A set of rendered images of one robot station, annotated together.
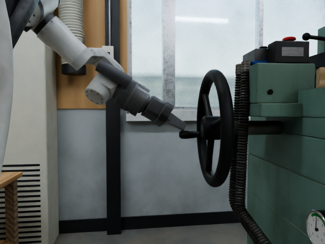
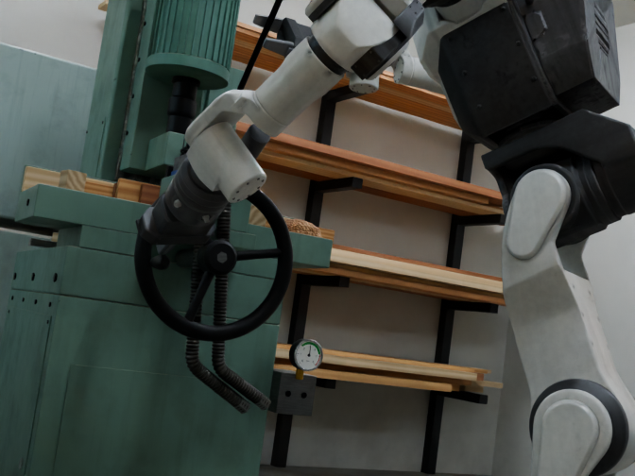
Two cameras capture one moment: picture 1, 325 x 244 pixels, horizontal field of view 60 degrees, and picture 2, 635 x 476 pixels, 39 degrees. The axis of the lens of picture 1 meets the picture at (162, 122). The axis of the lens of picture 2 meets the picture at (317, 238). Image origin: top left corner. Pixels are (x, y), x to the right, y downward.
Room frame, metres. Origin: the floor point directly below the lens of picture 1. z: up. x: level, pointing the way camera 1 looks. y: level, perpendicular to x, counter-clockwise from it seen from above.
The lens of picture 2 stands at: (1.15, 1.37, 0.70)
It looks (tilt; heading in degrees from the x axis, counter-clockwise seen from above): 6 degrees up; 247
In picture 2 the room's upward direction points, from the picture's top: 8 degrees clockwise
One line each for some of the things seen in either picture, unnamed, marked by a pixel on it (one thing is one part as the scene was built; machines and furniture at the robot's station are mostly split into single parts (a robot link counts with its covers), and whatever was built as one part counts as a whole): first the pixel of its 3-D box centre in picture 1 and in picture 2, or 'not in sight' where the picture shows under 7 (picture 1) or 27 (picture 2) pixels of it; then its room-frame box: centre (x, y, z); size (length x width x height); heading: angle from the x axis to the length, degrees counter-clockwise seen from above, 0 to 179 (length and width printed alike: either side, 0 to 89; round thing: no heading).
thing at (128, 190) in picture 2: not in sight; (167, 201); (0.74, -0.42, 0.93); 0.21 x 0.02 x 0.06; 4
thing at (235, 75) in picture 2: not in sight; (218, 100); (0.59, -0.69, 1.22); 0.09 x 0.08 x 0.15; 94
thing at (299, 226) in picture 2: not in sight; (296, 228); (0.46, -0.39, 0.92); 0.14 x 0.09 x 0.04; 94
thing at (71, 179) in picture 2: not in sight; (72, 181); (0.94, -0.32, 0.92); 0.04 x 0.04 x 0.04; 14
